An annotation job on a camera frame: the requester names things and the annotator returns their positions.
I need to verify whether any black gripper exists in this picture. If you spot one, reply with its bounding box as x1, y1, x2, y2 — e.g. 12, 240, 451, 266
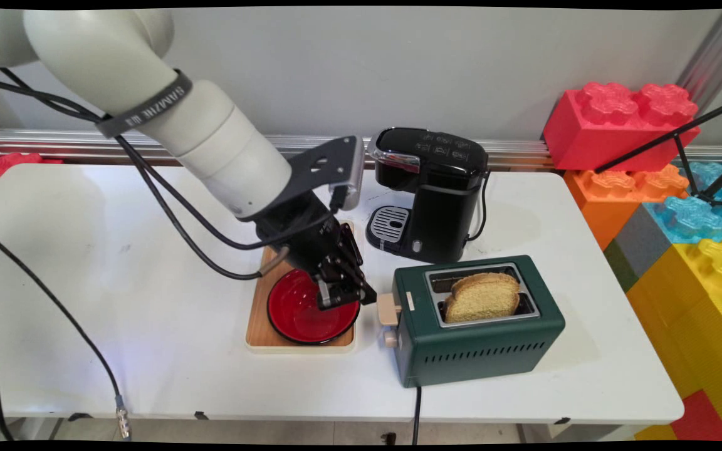
254, 193, 378, 312

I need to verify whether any red bowl with black rim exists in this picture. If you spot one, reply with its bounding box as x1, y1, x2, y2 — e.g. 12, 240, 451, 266
266, 269, 361, 346

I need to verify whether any wooden tray with cream rim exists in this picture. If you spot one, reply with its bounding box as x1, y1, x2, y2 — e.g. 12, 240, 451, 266
246, 219, 357, 355

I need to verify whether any black coffee machine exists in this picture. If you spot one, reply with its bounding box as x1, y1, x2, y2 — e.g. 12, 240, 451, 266
366, 127, 490, 264

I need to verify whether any toasted bread slice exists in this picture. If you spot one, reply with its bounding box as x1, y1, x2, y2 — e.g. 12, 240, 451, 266
451, 272, 520, 296
443, 280, 521, 324

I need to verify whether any green toaster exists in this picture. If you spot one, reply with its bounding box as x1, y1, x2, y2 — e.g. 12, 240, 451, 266
378, 255, 566, 389

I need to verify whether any large orange toy brick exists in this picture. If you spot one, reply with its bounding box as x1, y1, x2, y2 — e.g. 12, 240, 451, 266
563, 164, 691, 251

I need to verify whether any large green toy brick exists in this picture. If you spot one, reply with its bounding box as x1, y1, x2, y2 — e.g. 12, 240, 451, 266
604, 239, 641, 293

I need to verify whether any large red toy brick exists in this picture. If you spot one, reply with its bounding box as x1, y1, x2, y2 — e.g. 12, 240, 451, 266
543, 81, 701, 173

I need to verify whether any black tripod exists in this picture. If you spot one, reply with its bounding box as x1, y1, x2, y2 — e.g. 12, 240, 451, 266
594, 95, 722, 208

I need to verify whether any large translucent blue toy brick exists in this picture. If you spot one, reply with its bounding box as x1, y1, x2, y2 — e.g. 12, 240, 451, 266
643, 161, 722, 245

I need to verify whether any flat red toy brick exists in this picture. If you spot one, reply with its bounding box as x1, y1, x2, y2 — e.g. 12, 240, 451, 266
0, 151, 65, 189

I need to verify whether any large yellow toy brick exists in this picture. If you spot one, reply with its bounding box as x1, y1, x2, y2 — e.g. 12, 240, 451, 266
625, 238, 722, 442

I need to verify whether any small red toy brick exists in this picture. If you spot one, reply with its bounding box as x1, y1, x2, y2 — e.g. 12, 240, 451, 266
671, 389, 722, 442

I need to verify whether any black cable to wrist camera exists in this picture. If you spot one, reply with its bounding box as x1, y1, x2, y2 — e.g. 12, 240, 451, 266
0, 74, 344, 251

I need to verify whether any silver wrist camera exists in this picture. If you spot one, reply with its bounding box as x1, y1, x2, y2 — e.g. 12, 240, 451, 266
330, 138, 365, 212

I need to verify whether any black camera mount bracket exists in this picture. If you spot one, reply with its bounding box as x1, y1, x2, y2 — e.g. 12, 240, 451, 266
285, 136, 358, 202

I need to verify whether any black toaster cord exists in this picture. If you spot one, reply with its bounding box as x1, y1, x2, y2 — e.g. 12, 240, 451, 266
412, 385, 423, 445

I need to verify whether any black coffee machine cord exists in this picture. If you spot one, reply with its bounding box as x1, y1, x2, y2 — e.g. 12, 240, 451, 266
466, 168, 493, 243

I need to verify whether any black strap with white lettering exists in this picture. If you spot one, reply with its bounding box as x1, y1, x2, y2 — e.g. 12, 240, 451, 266
97, 70, 194, 138

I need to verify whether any black cable with metal connector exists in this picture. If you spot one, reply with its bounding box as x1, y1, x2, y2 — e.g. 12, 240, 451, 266
0, 224, 132, 440

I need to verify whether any aluminium profile rail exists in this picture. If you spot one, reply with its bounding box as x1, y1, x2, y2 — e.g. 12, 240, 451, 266
0, 128, 722, 171

